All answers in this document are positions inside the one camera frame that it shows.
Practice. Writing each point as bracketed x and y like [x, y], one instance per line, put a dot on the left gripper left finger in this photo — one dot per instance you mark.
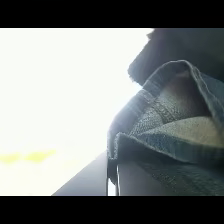
[91, 180]

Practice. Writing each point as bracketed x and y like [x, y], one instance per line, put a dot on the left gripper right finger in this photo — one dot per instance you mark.
[133, 181]

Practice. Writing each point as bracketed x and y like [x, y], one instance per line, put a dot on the dark pants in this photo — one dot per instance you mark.
[173, 133]

